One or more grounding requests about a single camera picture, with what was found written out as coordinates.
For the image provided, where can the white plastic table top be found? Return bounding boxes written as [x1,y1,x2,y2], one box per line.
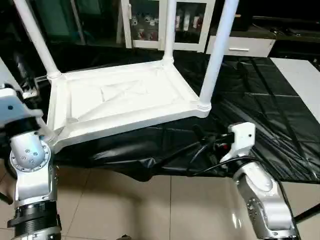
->
[46,58,212,155]

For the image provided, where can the metal framed glass panel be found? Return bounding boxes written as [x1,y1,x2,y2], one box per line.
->
[37,0,86,46]

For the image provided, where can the black work mat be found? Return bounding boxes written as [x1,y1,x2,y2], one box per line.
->
[0,32,320,185]

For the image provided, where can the white drawer unit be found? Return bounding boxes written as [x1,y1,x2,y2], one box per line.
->
[206,34,277,58]

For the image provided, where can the white glass door cabinet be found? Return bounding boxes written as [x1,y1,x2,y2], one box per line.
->
[121,0,217,53]

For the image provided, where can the black stand leg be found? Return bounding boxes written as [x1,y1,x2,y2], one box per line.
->
[0,192,13,206]

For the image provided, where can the black desk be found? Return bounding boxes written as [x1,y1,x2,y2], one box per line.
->
[252,16,320,60]

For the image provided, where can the black speaker box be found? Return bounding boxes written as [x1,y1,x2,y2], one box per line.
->
[233,0,255,32]

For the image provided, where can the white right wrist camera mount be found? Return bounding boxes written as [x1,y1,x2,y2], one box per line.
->
[219,121,256,163]

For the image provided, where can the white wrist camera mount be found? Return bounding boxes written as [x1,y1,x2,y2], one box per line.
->
[219,121,256,163]
[0,83,43,128]

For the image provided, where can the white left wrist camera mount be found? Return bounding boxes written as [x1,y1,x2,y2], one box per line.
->
[0,83,43,128]

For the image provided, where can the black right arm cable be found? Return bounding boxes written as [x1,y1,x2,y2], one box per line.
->
[187,142,266,176]

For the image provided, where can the black metal table frame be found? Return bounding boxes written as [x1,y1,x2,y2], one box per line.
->
[292,204,320,223]

